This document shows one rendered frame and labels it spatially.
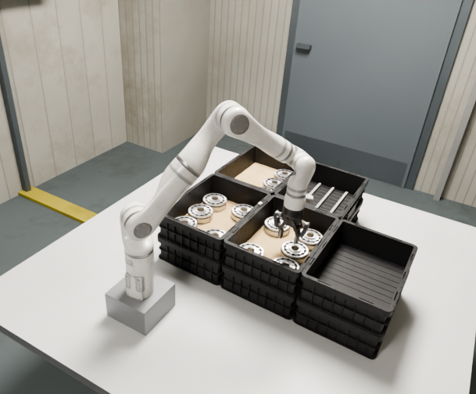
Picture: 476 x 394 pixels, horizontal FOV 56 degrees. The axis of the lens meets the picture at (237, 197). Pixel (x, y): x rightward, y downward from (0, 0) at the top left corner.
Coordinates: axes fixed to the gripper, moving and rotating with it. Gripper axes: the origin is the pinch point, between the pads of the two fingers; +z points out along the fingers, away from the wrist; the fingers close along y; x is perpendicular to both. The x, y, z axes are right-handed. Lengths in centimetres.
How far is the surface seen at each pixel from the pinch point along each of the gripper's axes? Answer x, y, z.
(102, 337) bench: -60, -36, 21
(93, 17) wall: 136, -238, -26
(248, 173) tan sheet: 46, -42, 7
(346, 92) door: 242, -56, 17
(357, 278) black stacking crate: 2.1, 27.6, 7.3
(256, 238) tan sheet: 1.0, -13.2, 7.4
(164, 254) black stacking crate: -19, -44, 17
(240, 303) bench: -21.2, -6.4, 20.5
